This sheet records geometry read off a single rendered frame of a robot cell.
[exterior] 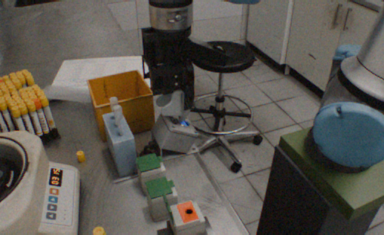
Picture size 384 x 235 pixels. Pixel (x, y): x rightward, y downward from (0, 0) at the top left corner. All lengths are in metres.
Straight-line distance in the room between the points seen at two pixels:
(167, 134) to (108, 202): 0.18
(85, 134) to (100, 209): 0.24
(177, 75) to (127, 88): 0.28
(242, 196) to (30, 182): 1.39
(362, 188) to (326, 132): 0.22
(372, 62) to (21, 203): 0.53
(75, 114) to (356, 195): 0.68
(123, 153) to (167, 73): 0.17
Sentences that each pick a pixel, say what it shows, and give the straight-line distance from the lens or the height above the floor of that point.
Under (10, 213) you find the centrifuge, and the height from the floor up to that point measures 0.99.
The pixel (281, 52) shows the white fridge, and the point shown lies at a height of 0.21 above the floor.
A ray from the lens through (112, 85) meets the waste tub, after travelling 0.84.
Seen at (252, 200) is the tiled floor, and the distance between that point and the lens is 1.79.
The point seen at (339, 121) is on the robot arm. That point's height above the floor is 1.10.
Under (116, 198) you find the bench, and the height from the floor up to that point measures 0.88.
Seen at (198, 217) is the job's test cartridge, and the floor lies 0.95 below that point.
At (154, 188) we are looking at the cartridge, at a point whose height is 0.94.
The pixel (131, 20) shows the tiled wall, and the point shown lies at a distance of 2.90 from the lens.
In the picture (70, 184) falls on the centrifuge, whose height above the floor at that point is 0.91.
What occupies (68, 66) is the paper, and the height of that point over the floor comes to 0.89.
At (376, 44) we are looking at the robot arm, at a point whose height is 1.20.
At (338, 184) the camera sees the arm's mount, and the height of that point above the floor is 0.91.
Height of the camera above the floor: 1.35
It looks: 36 degrees down
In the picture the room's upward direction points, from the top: straight up
